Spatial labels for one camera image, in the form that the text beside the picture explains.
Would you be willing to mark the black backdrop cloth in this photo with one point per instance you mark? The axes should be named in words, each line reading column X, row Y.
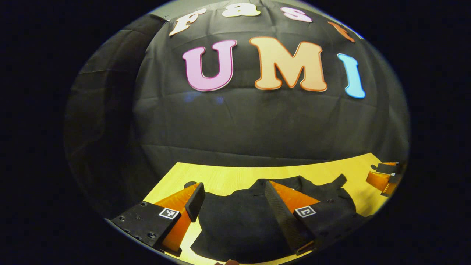
column 257, row 129

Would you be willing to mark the black jacket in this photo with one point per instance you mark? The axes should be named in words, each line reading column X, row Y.
column 235, row 221

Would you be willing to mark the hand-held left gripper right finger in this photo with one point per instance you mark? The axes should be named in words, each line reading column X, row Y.
column 281, row 221

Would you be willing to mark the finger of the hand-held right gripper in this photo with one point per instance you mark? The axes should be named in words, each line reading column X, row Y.
column 377, row 180
column 386, row 168

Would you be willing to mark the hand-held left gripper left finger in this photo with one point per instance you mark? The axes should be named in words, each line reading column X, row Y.
column 195, row 202

